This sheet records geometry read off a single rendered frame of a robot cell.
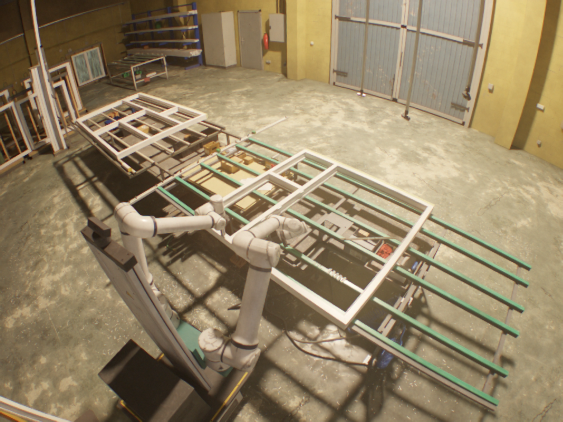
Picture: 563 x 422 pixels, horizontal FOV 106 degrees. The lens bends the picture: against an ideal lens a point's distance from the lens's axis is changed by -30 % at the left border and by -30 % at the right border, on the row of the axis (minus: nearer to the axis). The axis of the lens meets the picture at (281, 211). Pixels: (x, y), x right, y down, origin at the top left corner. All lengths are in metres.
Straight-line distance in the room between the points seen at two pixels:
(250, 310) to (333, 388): 1.32
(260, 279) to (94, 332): 2.26
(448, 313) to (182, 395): 2.54
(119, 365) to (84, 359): 1.28
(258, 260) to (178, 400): 0.93
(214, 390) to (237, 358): 0.71
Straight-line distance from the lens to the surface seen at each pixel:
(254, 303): 1.57
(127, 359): 2.05
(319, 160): 3.20
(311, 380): 2.67
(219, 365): 1.92
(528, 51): 7.07
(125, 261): 1.13
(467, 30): 7.48
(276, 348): 2.77
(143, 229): 1.64
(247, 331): 1.63
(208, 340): 1.75
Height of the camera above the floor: 2.53
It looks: 40 degrees down
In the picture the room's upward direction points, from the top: 2 degrees counter-clockwise
